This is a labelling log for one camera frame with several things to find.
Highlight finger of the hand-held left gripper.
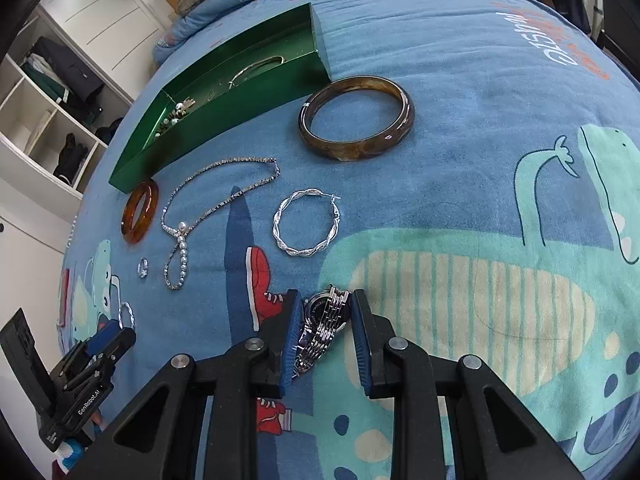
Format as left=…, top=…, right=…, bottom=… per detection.
left=102, top=328, right=137, bottom=376
left=90, top=321, right=124, bottom=354

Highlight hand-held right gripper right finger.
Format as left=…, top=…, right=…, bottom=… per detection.
left=350, top=288, right=586, bottom=480

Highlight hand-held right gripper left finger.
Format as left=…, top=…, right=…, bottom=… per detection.
left=65, top=289, right=304, bottom=480

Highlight silver metal wristwatch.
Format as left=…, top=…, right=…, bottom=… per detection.
left=292, top=284, right=353, bottom=376

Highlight small amber bangle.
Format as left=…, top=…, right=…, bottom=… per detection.
left=120, top=179, right=160, bottom=245

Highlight large dark brown bangle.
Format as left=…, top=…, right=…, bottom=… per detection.
left=298, top=76, right=415, bottom=162

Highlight green jewelry tray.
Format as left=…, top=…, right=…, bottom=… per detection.
left=108, top=2, right=333, bottom=194

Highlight black bag on shelf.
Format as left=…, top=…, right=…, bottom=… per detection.
left=54, top=132, right=87, bottom=177

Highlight black backpack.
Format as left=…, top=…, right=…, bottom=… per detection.
left=95, top=117, right=126, bottom=144

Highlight small pearl earrings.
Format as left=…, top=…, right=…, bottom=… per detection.
left=154, top=99, right=197, bottom=138

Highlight green white hanging garment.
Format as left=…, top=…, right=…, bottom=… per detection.
left=20, top=57, right=69, bottom=105

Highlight dark hanging jacket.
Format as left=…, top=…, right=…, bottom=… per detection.
left=30, top=35, right=107, bottom=113

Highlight thin silver bangle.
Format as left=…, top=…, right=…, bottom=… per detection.
left=229, top=56, right=286, bottom=90

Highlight white wardrobe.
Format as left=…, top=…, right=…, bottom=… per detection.
left=0, top=0, right=168, bottom=223

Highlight dark blue tote bag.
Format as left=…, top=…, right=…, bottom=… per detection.
left=545, top=0, right=592, bottom=36

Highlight silver pearl necklace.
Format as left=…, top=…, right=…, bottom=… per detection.
left=161, top=157, right=280, bottom=291

